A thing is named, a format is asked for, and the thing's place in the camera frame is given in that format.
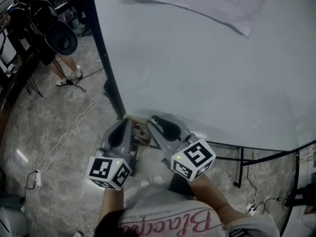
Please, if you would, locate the person's left forearm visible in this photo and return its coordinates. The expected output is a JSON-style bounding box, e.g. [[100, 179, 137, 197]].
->
[[98, 186, 125, 228]]

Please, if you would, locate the black floor cable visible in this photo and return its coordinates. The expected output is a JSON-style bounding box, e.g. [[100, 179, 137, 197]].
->
[[54, 57, 87, 93]]

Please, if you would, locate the thin black cable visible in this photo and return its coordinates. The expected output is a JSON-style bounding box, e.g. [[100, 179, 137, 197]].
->
[[246, 149, 282, 202]]

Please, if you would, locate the person's right forearm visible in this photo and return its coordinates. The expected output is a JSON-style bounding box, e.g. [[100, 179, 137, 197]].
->
[[188, 173, 245, 222]]

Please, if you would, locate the person's grey printed shirt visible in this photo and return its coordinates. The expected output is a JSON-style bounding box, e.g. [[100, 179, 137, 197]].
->
[[118, 181, 281, 237]]

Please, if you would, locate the beige plastic part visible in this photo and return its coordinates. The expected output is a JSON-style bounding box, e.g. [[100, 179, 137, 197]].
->
[[122, 113, 155, 149]]

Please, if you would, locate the large whiteboard on stand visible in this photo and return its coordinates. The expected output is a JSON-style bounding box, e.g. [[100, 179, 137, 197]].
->
[[85, 0, 316, 189]]

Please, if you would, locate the white floor cable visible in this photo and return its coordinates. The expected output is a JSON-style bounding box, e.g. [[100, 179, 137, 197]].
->
[[36, 94, 106, 175]]

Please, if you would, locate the black round hat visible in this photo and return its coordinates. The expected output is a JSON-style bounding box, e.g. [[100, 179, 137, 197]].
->
[[45, 20, 79, 56]]

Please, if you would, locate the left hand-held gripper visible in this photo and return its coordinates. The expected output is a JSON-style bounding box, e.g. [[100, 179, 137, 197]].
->
[[86, 118, 138, 191]]

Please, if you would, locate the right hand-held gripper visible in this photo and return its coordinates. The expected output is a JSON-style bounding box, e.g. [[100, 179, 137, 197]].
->
[[147, 115, 217, 183]]

